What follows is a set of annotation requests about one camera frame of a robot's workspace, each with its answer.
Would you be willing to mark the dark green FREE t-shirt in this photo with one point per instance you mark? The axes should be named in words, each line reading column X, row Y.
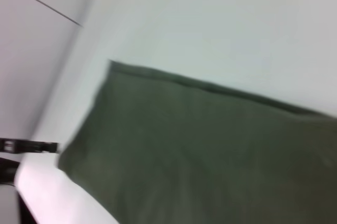
column 197, row 142

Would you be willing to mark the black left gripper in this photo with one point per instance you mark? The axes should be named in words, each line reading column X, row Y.
column 8, row 145

